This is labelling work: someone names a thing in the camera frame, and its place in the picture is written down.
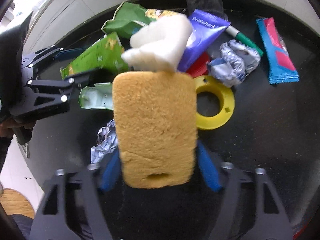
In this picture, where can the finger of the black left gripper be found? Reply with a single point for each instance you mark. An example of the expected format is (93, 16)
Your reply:
(90, 77)

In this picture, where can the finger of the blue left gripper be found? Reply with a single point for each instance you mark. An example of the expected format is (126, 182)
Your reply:
(68, 54)

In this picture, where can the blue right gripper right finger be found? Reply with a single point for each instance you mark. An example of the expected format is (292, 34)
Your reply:
(207, 168)

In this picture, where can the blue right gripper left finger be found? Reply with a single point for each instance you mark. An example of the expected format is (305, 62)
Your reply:
(110, 170)

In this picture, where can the pale green plastic shell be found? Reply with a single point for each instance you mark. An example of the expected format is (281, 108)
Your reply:
(97, 97)

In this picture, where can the silver wrapper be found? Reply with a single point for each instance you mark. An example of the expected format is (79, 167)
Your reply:
(106, 142)

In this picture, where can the green carton box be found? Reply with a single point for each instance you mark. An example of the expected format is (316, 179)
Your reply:
(103, 54)

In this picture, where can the yellow sponge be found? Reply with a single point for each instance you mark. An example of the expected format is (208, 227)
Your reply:
(155, 117)

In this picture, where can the white foam piece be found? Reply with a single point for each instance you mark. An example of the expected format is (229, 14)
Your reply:
(160, 45)

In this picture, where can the blue white wrapper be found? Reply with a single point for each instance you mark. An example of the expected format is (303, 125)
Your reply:
(235, 63)

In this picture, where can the blue pink snack wrapper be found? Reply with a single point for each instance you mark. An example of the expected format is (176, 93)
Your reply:
(281, 69)

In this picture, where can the green white marker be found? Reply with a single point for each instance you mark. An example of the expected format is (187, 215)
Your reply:
(239, 36)

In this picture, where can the person's left hand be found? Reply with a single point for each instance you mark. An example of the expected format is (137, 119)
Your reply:
(6, 127)

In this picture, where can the green snack bag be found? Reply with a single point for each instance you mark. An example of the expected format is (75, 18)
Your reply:
(130, 18)

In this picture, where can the red round lid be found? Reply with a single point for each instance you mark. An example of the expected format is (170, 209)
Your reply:
(199, 67)

